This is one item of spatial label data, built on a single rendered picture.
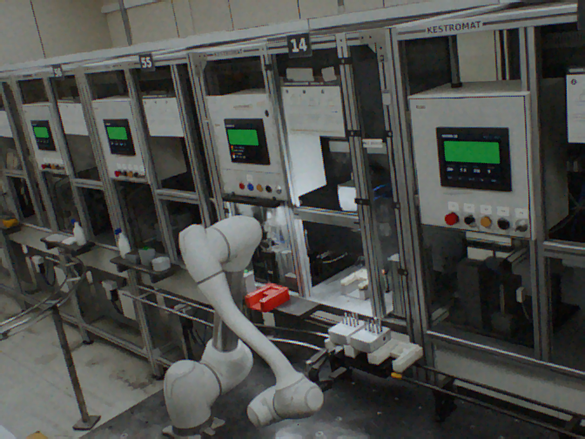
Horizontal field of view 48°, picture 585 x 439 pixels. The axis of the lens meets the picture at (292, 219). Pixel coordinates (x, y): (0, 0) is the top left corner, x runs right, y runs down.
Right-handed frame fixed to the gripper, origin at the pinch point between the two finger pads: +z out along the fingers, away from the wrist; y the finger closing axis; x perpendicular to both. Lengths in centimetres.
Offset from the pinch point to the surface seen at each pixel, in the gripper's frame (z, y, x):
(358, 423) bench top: -1.7, -22.5, -7.6
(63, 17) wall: 308, 175, 784
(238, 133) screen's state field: 28, 77, 70
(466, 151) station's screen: 30, 72, -41
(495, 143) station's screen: 30, 75, -51
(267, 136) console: 31, 76, 54
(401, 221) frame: 33, 44, -10
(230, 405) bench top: -21, -22, 44
